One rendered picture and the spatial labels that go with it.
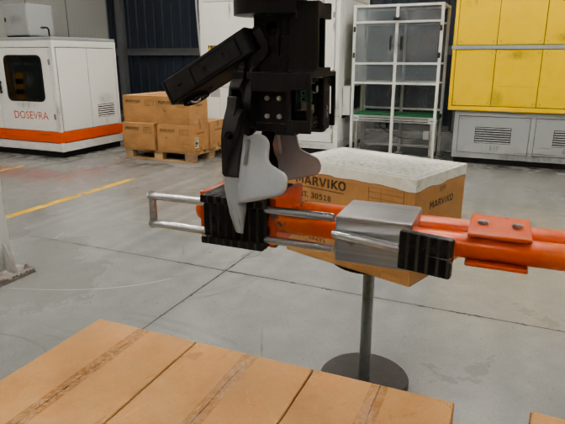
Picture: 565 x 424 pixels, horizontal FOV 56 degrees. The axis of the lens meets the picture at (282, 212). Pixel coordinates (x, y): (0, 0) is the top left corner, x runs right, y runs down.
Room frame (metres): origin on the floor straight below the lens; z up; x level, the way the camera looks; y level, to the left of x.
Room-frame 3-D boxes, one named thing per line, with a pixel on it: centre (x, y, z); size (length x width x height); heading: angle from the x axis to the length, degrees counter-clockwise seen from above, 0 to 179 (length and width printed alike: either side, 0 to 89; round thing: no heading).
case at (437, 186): (2.13, -0.37, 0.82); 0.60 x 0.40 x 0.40; 48
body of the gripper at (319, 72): (0.51, 0.00, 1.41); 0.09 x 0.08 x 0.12; 67
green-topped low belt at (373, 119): (7.98, -1.69, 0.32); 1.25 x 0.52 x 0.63; 66
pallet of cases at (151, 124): (8.01, 1.59, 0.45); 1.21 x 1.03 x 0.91; 66
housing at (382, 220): (0.48, -0.09, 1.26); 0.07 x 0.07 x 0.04; 68
